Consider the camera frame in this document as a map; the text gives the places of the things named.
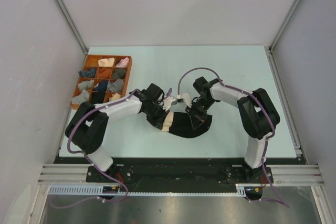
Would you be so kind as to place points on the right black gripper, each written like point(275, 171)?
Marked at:
point(197, 119)

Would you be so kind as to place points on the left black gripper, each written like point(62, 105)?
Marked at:
point(158, 122)

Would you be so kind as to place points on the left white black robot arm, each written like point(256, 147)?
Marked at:
point(88, 125)

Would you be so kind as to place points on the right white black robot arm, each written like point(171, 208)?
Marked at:
point(258, 115)

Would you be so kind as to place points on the beige rolled cloth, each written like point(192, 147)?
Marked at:
point(114, 97)

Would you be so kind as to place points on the grey striped rolled cloth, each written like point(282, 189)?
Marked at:
point(115, 86)

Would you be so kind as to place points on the dark grey rolled cloth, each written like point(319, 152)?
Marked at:
point(119, 73)

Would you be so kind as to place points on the pink white rolled cloth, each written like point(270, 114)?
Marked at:
point(123, 63)

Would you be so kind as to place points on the navy blue rolled cloth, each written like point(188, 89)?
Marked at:
point(101, 86)

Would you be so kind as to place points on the black rolled cloth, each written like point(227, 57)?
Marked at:
point(97, 97)

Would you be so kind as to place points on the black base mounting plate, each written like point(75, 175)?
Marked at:
point(181, 175)

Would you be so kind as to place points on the orange wooden divided tray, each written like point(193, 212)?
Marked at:
point(102, 79)

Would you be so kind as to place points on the orange rolled cloth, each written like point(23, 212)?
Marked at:
point(104, 73)

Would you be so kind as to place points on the cream rolled cloth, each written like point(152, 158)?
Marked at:
point(106, 62)

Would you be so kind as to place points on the grey striped corner cloth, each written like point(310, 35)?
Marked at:
point(81, 98)

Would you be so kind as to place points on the navy striped rolled cloth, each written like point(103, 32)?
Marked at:
point(88, 73)

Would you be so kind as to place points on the light grey rolled cloth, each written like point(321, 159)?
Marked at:
point(84, 85)

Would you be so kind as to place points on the aluminium frame rail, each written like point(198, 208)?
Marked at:
point(284, 175)

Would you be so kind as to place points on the left aluminium corner post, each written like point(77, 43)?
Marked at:
point(71, 25)

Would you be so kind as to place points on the aluminium corner post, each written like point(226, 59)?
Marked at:
point(284, 25)
point(71, 25)

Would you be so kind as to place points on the right aluminium corner post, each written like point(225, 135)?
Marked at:
point(284, 25)

